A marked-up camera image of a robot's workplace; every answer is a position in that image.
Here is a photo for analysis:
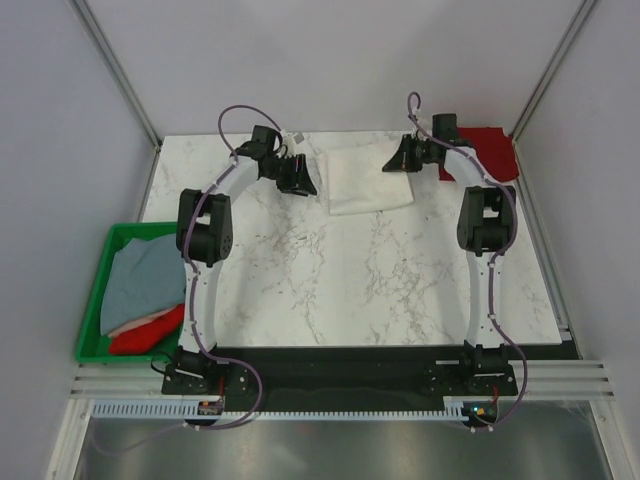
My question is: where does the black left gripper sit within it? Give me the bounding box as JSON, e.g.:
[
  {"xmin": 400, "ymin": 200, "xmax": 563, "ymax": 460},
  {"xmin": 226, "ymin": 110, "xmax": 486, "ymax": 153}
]
[{"xmin": 263, "ymin": 154, "xmax": 317, "ymax": 198}]

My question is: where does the white t shirt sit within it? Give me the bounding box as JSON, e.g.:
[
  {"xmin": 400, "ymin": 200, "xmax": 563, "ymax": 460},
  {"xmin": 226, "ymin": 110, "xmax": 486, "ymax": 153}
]
[{"xmin": 316, "ymin": 140, "xmax": 414, "ymax": 216}]

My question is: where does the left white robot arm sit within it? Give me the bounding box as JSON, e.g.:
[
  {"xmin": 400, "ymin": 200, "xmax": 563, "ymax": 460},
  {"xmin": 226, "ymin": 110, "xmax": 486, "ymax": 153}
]
[{"xmin": 174, "ymin": 125, "xmax": 317, "ymax": 393}]

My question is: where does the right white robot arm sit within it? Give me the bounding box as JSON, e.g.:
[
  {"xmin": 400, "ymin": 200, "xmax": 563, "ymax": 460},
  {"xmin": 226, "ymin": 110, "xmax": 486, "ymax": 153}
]
[{"xmin": 382, "ymin": 113, "xmax": 518, "ymax": 349}]

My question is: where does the folded red t shirt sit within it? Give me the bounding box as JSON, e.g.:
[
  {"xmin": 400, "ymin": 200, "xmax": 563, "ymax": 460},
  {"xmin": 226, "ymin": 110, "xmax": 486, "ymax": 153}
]
[{"xmin": 457, "ymin": 127, "xmax": 519, "ymax": 183}]

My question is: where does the grey-blue t shirt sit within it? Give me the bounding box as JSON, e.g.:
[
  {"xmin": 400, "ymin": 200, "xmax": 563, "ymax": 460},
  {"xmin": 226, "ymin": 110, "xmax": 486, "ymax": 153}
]
[{"xmin": 100, "ymin": 234, "xmax": 186, "ymax": 335}]

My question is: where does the red t shirt in bin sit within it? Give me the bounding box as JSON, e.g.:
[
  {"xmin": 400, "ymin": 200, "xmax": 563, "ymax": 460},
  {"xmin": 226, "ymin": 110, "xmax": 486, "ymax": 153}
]
[{"xmin": 108, "ymin": 304, "xmax": 185, "ymax": 355}]

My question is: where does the pink t shirt in bin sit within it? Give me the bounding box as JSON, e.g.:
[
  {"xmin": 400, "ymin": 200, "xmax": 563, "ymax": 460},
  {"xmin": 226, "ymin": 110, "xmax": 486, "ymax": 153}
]
[{"xmin": 107, "ymin": 307, "xmax": 173, "ymax": 339}]

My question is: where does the green plastic bin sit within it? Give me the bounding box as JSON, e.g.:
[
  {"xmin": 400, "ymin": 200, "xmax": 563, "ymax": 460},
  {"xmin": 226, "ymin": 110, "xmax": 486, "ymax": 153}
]
[{"xmin": 75, "ymin": 222, "xmax": 180, "ymax": 365}]

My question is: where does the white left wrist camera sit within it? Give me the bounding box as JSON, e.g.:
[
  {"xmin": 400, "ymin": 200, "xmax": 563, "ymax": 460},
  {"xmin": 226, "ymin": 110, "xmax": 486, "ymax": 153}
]
[{"xmin": 280, "ymin": 130, "xmax": 306, "ymax": 153}]

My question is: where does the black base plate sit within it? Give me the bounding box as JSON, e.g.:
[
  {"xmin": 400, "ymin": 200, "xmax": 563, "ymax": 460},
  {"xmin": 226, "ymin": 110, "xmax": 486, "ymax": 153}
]
[{"xmin": 162, "ymin": 345, "xmax": 518, "ymax": 414}]

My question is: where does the right aluminium corner post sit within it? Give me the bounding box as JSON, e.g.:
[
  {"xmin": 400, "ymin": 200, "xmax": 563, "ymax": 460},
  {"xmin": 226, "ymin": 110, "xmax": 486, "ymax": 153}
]
[{"xmin": 510, "ymin": 0, "xmax": 600, "ymax": 142}]

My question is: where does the aluminium corner post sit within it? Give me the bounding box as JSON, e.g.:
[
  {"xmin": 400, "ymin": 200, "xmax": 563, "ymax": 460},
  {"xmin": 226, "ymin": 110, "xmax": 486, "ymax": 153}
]
[
  {"xmin": 69, "ymin": 0, "xmax": 164, "ymax": 149},
  {"xmin": 510, "ymin": 0, "xmax": 600, "ymax": 142}
]

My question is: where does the left aluminium corner post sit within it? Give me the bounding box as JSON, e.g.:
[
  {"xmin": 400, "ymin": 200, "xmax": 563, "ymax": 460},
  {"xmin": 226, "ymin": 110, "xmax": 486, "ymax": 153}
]
[{"xmin": 69, "ymin": 0, "xmax": 164, "ymax": 149}]

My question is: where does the aluminium frame rail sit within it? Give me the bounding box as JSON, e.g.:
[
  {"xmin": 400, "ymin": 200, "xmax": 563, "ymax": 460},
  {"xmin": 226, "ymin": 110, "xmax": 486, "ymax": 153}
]
[{"xmin": 71, "ymin": 360, "xmax": 614, "ymax": 400}]

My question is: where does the white slotted cable duct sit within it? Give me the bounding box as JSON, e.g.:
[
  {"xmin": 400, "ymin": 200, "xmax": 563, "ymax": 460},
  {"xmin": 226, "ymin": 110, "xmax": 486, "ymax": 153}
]
[{"xmin": 92, "ymin": 398, "xmax": 478, "ymax": 421}]

